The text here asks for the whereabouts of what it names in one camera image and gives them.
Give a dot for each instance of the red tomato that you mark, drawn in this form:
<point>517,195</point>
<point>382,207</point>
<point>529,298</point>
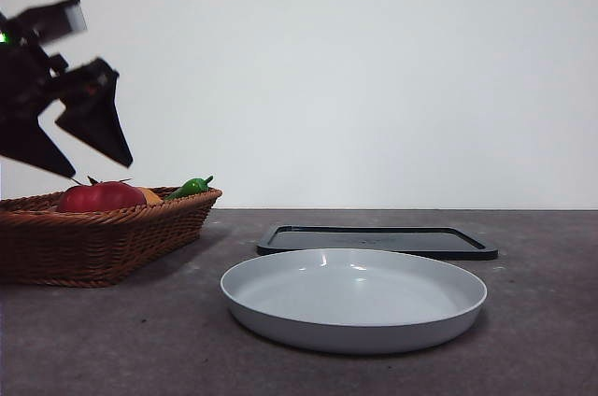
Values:
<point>103,197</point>

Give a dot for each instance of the green chili pepper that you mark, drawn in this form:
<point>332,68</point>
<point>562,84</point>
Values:
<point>188,188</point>

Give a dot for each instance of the brown wicker basket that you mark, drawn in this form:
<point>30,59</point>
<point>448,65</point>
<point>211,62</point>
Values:
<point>93,246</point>

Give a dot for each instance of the black rectangular tray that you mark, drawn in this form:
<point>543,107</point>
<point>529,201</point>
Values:
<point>420,240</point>

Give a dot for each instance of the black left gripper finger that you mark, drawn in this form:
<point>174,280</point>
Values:
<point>28,139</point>
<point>100,125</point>

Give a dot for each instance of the white round plate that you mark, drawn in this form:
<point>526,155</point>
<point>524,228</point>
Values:
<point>354,297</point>

